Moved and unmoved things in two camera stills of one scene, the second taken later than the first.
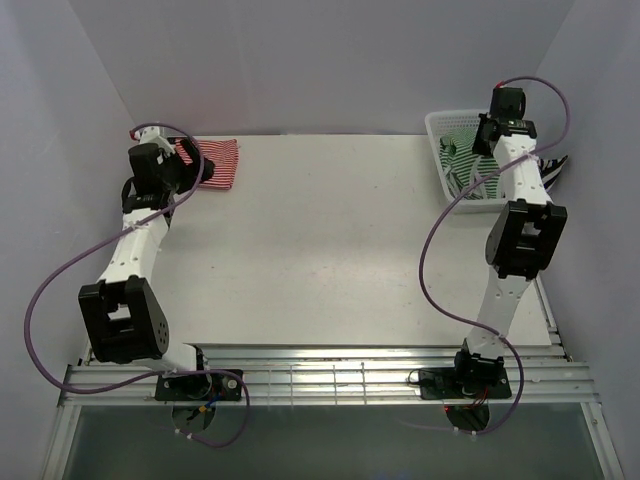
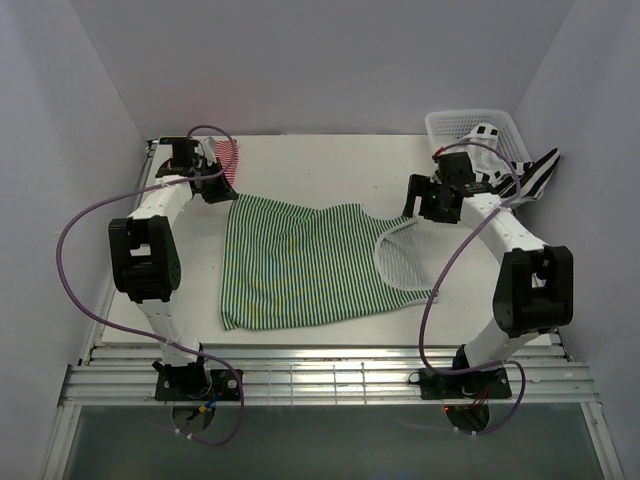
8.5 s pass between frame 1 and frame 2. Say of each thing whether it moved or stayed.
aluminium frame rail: stayed
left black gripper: moved
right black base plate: stayed
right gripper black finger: moved
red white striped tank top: stayed
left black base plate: stayed
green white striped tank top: moved
